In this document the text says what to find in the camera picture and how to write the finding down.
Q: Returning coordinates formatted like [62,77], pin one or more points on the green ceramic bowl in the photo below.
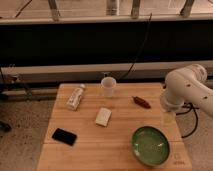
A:
[150,146]

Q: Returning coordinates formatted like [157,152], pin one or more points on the white plastic bottle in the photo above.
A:
[75,98]

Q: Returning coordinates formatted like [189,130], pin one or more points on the dark red chili pepper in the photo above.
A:
[141,102]

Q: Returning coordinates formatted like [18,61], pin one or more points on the translucent gripper tip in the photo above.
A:
[168,118]

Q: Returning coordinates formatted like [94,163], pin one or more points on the clear plastic cup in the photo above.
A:
[108,85]

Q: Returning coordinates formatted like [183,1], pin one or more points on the black smartphone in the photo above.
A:
[64,136]

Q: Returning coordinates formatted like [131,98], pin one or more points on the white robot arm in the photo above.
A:
[186,84]

